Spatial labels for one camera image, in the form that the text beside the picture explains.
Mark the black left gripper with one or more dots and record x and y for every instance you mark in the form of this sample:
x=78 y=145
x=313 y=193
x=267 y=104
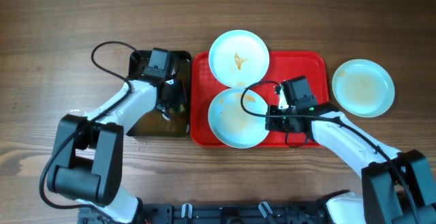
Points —
x=179 y=98

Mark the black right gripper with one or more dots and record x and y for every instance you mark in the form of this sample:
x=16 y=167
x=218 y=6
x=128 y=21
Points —
x=272 y=124

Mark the light blue plate with scrap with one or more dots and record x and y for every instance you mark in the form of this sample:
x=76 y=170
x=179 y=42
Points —
x=247 y=45

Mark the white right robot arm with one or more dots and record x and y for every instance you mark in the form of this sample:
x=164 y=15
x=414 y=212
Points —
x=397 y=187

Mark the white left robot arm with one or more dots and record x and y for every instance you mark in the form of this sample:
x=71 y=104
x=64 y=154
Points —
x=87 y=157

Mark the black water basin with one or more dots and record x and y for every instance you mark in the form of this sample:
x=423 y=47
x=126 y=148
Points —
x=172 y=121

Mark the orange food scrap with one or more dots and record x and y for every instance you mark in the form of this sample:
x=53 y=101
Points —
x=239 y=60

